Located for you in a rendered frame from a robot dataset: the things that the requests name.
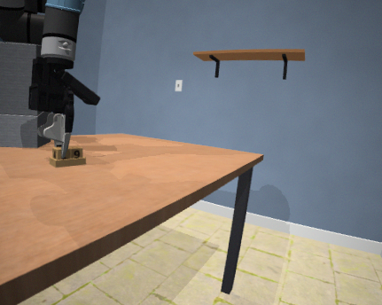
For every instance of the tan shallow rectangular tray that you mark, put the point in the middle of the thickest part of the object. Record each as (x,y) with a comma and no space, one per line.
(67,162)

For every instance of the tan cube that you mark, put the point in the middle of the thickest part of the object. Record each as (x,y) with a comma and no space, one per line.
(56,153)
(75,152)

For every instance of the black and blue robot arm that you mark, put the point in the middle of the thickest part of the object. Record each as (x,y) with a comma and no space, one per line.
(61,19)

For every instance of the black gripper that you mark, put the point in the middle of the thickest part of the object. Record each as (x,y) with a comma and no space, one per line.
(53,95)

